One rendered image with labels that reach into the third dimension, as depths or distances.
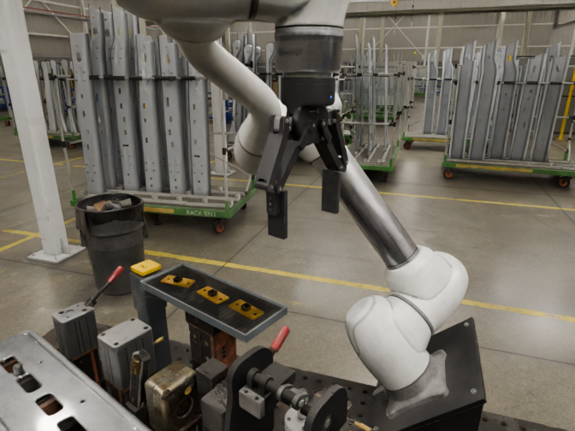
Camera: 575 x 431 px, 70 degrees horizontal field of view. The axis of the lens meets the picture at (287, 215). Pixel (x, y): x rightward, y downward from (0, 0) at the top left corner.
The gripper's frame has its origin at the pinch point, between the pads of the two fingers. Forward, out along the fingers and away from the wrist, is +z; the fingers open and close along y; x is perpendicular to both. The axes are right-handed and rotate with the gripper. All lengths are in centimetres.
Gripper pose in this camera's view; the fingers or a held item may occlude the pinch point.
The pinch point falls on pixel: (305, 216)
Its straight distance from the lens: 63.0
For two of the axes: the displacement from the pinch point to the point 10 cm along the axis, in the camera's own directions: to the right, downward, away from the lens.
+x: 7.9, 2.1, -5.8
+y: -6.2, 2.6, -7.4
